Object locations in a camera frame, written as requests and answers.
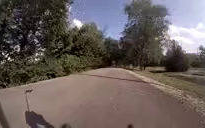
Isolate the reddish asphalt path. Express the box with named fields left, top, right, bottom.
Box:
left=0, top=67, right=204, bottom=128

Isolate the tall green tree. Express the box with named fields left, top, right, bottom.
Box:
left=120, top=0, right=171, bottom=70

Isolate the row of trees and bushes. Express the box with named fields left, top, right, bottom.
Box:
left=0, top=0, right=124, bottom=90

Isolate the dark round bush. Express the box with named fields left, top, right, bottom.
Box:
left=163, top=40, right=190, bottom=73

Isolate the grass verge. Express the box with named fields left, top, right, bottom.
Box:
left=132, top=66, right=205, bottom=102

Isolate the pale gravel strip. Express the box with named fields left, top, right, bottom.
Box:
left=120, top=67, right=205, bottom=128

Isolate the distant tree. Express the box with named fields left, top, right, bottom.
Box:
left=197, top=45, right=205, bottom=61

